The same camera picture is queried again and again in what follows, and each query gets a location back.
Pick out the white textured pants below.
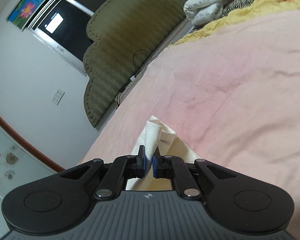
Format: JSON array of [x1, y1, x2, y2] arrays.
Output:
[[126, 116, 200, 191]]

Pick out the pink bed sheet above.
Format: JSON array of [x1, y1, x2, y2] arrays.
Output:
[[84, 10, 300, 239]]

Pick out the olive green padded headboard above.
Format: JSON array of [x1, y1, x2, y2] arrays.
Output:
[[83, 0, 187, 126]]

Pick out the white printed pillow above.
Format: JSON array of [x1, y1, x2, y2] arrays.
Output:
[[183, 0, 230, 26]]

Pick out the yellow zebra patterned blanket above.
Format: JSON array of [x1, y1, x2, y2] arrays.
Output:
[[172, 0, 300, 46]]

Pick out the blue floral curtain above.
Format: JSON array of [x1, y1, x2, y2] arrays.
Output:
[[7, 0, 45, 29]]

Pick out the black charging cable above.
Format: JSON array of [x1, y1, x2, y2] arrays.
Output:
[[115, 49, 154, 106]]

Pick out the white wall socket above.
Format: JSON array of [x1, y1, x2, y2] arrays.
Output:
[[52, 89, 65, 106]]

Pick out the dark aluminium frame window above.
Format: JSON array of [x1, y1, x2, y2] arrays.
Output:
[[26, 0, 106, 75]]

